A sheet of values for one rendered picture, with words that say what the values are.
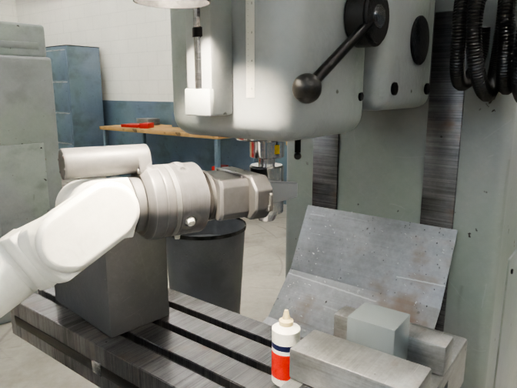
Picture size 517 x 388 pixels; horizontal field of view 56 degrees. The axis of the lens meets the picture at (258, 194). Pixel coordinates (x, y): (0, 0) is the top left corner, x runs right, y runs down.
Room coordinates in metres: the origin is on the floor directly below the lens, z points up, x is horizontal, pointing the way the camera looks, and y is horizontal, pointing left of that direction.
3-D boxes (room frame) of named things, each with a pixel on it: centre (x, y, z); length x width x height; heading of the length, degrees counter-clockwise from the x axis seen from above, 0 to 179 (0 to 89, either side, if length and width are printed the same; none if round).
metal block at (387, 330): (0.54, -0.15, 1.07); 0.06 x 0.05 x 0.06; 54
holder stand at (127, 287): (0.86, 0.28, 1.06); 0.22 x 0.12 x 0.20; 46
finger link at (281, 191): (0.62, -0.03, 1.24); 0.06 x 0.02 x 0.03; 123
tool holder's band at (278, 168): (0.65, -0.01, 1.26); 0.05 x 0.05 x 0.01
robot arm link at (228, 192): (0.60, 0.07, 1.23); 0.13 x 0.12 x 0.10; 33
